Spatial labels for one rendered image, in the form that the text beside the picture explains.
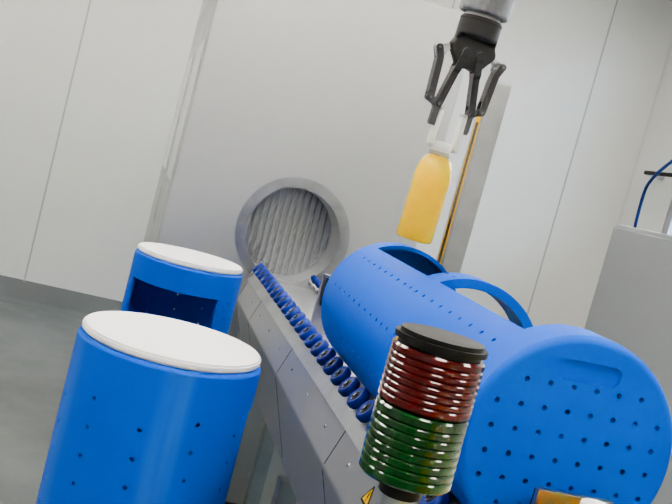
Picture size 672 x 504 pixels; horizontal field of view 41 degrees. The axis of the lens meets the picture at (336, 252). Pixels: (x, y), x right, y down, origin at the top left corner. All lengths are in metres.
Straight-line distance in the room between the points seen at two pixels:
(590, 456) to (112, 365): 0.65
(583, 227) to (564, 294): 0.51
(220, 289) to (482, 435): 1.29
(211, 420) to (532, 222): 5.47
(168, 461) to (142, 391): 0.11
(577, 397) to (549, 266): 5.63
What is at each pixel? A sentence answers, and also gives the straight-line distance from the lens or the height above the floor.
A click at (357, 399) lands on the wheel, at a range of 1.64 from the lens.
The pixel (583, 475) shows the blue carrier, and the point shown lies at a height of 1.07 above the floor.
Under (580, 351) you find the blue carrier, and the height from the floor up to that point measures 1.21.
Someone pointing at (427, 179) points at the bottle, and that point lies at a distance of 1.60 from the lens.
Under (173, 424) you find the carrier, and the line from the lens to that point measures 1.32.
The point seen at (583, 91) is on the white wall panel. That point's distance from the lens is 6.78.
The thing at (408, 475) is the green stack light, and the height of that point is 1.17.
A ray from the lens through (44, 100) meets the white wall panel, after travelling 6.12.
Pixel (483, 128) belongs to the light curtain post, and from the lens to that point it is 2.58.
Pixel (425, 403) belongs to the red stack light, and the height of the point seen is 1.22.
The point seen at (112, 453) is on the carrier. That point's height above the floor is 0.89.
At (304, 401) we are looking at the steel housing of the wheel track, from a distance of 1.92.
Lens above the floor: 1.35
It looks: 5 degrees down
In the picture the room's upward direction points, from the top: 15 degrees clockwise
